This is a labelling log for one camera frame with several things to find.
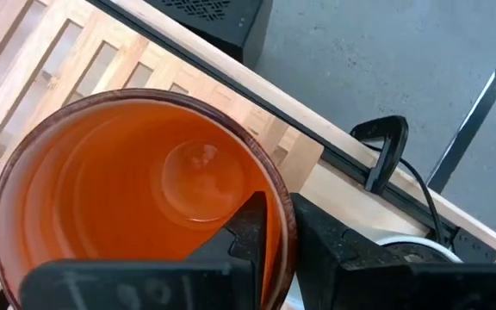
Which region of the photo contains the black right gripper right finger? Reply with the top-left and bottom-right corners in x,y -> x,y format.
291,192 -> 496,310

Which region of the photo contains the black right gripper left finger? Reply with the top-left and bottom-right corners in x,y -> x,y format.
18,191 -> 269,310

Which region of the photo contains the orange coffee mug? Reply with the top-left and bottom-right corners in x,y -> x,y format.
0,88 -> 299,310

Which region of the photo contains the white rimmed round object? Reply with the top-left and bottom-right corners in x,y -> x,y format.
375,234 -> 463,264

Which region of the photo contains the black clamp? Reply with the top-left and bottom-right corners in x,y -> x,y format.
350,115 -> 410,195

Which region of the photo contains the black computer case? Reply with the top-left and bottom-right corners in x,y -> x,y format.
143,0 -> 274,70

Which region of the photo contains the black cable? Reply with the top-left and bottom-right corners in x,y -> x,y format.
364,143 -> 448,245

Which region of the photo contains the black table edge rail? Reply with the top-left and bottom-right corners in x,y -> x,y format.
87,0 -> 496,264

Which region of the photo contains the black frame post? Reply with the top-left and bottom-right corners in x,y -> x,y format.
425,23 -> 496,195

